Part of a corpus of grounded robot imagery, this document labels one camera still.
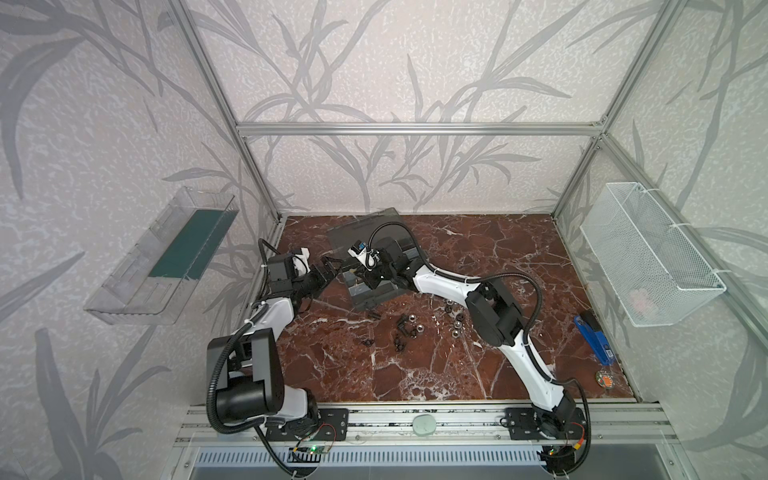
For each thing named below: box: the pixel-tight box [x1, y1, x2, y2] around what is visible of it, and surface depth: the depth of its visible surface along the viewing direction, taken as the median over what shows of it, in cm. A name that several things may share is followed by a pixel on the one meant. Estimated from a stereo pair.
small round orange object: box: [596, 370, 615, 389], surface depth 82 cm
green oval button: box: [412, 414, 437, 437], surface depth 74 cm
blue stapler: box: [574, 316, 615, 366], surface depth 86 cm
